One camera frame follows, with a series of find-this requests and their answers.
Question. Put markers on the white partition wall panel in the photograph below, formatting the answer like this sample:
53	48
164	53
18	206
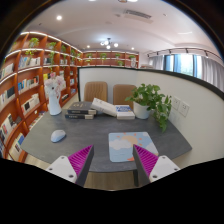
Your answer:
203	127

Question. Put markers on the tan chair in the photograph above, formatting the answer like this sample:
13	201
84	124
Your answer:
96	89
121	92

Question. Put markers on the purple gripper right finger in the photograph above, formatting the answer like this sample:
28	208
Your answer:
150	167

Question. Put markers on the white vase with flowers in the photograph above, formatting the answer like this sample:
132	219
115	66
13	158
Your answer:
53	87

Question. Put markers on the left tan chair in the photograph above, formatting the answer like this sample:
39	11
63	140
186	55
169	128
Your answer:
96	89

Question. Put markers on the left white wall socket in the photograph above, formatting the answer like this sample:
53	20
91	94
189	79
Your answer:
176	103

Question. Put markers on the upper black book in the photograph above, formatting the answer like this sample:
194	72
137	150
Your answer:
82	107

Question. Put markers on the orange wooden bookshelf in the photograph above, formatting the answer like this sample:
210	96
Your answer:
30	61

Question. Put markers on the green plant in white pot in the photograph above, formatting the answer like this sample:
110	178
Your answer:
147	99

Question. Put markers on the right tan chair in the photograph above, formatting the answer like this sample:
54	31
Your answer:
121	92

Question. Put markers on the ceiling chandelier light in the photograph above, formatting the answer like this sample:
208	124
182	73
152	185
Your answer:
109	44

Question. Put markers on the grey window curtain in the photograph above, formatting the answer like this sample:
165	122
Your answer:
192	65

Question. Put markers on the right white wall socket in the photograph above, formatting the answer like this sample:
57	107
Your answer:
184	108

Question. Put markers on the ceiling air conditioner vent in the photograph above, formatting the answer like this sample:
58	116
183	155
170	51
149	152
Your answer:
136	14

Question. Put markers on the blue white flat book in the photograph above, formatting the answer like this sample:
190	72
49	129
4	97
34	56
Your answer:
124	112

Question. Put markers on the black book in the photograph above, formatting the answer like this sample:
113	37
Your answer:
82	107
79	116

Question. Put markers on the lower black book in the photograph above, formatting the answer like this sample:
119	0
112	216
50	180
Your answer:
79	116

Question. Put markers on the leaning white book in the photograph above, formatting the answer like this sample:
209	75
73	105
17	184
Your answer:
104	107

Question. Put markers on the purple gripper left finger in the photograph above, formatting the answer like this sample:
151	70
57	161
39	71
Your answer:
75	167

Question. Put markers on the white computer mouse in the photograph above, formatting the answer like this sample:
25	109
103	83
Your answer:
57	135

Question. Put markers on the white wall socket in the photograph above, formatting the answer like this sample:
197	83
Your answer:
184	108
176	103

